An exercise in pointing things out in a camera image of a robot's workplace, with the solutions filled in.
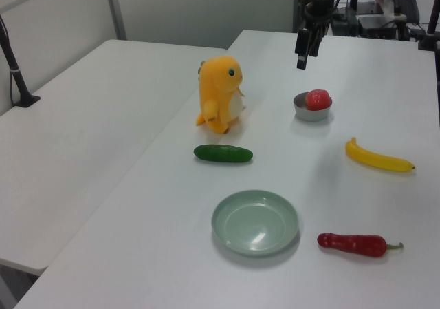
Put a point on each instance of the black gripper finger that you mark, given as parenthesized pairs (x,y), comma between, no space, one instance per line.
(302,51)
(316,42)

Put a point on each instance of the yellow banana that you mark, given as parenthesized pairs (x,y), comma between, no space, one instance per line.
(374,159)

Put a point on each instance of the red apple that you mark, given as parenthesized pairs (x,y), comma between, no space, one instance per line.
(317,99)

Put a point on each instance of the black camera stand pole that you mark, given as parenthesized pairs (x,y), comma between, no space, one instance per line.
(429,30)
(15,71)

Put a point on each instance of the grey bowl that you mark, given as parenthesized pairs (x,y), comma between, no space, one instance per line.
(311,115)

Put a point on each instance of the green cucumber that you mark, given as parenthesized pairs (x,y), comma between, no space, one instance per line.
(223,153)

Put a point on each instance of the pale green plate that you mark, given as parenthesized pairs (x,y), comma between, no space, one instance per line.
(256,223)

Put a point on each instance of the orange plush dinosaur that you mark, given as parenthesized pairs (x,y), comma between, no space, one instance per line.
(216,92)

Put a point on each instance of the red chili pepper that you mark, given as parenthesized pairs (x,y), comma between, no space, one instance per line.
(354,243)

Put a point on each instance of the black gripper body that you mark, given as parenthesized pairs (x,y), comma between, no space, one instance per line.
(318,11)

